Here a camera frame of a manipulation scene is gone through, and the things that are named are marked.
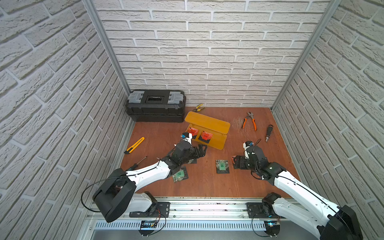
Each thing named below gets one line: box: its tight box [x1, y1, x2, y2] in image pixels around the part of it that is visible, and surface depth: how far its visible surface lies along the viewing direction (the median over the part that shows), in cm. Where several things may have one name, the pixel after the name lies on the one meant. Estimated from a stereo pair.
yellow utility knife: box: [124, 136, 145, 154], surface depth 99 cm
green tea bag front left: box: [172, 165, 189, 183], surface depth 87 cm
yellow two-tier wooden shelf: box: [184, 111, 231, 151], surface depth 99 cm
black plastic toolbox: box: [125, 89, 186, 123], surface depth 102 cm
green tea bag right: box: [215, 159, 230, 174], surface depth 89 cm
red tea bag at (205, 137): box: [198, 131, 213, 144], surface depth 102 cm
